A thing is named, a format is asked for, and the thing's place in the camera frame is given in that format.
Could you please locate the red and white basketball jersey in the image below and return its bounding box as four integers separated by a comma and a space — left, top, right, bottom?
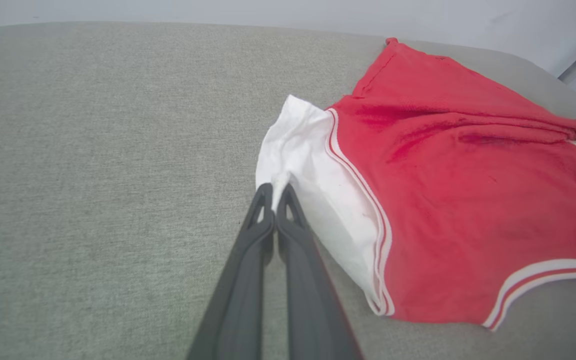
255, 37, 576, 332

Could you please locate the grey fabric sofa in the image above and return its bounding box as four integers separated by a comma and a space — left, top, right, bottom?
0, 21, 576, 360

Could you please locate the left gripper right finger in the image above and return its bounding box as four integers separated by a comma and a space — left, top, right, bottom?
276, 183, 364, 360

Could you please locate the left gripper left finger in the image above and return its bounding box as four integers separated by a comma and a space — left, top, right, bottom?
186, 183, 275, 360

